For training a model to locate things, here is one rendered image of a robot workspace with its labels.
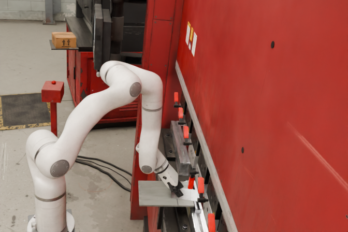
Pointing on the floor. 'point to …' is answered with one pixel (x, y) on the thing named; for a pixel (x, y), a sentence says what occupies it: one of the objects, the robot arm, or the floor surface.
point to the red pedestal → (55, 88)
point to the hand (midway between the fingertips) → (179, 189)
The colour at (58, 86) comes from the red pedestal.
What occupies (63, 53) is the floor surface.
